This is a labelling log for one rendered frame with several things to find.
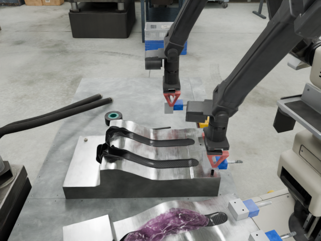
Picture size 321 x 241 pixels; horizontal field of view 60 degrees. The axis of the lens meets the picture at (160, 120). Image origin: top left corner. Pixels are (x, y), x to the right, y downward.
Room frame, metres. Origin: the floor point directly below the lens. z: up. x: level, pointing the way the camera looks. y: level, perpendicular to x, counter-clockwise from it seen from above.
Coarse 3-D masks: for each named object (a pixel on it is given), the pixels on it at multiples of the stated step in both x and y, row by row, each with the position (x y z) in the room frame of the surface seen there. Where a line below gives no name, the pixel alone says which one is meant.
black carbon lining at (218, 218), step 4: (216, 212) 0.51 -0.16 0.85; (220, 212) 0.51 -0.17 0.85; (208, 216) 0.50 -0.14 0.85; (212, 216) 0.50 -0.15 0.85; (216, 216) 0.50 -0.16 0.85; (220, 216) 0.50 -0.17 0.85; (224, 216) 0.50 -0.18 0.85; (212, 220) 0.48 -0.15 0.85; (216, 220) 0.48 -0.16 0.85; (220, 220) 0.48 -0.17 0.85; (224, 220) 0.48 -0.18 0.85; (208, 224) 0.47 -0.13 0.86; (212, 224) 0.47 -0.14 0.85; (216, 224) 0.47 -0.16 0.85; (128, 232) 0.43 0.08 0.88; (124, 236) 0.42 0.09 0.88; (112, 240) 0.38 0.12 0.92; (120, 240) 0.41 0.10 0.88
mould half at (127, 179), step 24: (120, 120) 0.85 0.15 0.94; (96, 144) 0.80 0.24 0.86; (120, 144) 0.72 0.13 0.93; (144, 144) 0.76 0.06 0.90; (72, 168) 0.68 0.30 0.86; (96, 168) 0.68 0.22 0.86; (120, 168) 0.61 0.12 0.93; (144, 168) 0.64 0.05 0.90; (168, 168) 0.66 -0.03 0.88; (192, 168) 0.65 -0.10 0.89; (216, 168) 0.65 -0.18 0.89; (72, 192) 0.60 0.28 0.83; (96, 192) 0.60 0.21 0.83; (120, 192) 0.60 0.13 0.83; (144, 192) 0.60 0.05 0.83; (168, 192) 0.61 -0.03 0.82; (192, 192) 0.61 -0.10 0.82; (216, 192) 0.61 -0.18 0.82
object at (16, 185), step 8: (16, 168) 0.75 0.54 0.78; (24, 168) 0.77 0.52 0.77; (16, 176) 0.71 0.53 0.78; (24, 176) 0.75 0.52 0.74; (16, 184) 0.69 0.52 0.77; (0, 192) 0.64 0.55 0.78; (8, 192) 0.64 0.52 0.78; (16, 192) 0.68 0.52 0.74; (0, 200) 0.61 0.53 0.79; (8, 200) 0.62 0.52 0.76; (0, 208) 0.58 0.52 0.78; (8, 208) 0.61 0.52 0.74; (0, 216) 0.56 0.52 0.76; (0, 224) 0.55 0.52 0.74
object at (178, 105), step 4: (168, 96) 0.99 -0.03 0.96; (172, 96) 0.99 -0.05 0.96; (164, 100) 0.96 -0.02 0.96; (172, 100) 0.96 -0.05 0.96; (180, 100) 0.98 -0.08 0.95; (164, 104) 0.94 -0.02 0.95; (168, 104) 0.94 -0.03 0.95; (176, 104) 0.95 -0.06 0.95; (180, 104) 0.95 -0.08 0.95; (184, 104) 0.97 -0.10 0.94; (164, 108) 0.94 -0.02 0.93; (168, 108) 0.94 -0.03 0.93; (172, 108) 0.94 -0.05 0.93; (176, 108) 0.95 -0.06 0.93; (180, 108) 0.95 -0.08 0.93; (164, 112) 0.94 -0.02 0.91; (168, 112) 0.94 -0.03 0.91; (172, 112) 0.94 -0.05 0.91
